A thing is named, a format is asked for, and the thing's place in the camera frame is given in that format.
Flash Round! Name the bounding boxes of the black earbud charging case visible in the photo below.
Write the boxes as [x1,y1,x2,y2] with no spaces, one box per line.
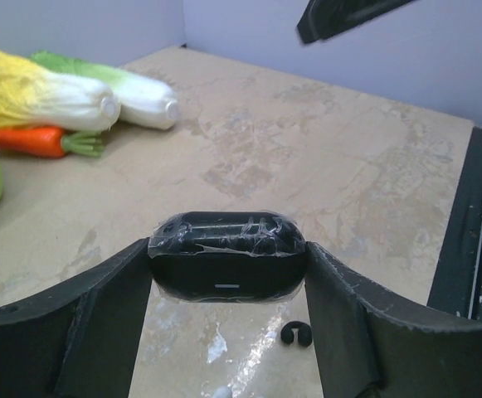
[148,211,308,303]

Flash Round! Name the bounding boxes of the green napa cabbage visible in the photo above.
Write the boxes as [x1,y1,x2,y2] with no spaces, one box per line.
[31,51,181,130]

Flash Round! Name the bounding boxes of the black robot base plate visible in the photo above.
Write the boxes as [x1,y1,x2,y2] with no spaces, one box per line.
[427,127,482,321]

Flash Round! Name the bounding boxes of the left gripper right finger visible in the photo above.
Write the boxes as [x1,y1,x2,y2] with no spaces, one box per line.
[304,242,482,397]

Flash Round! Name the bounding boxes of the orange carrot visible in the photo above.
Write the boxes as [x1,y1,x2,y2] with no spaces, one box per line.
[0,126,105,158]

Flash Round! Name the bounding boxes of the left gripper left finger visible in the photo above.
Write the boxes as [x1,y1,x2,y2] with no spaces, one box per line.
[0,239,152,397]

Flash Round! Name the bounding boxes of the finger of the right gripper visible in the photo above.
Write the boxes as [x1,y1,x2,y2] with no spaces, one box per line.
[296,0,413,43]

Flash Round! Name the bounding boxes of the yellow napa cabbage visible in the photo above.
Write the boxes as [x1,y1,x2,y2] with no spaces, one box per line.
[0,51,121,131]

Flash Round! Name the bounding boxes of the black earbud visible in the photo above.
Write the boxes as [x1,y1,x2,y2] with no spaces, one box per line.
[280,321,304,345]

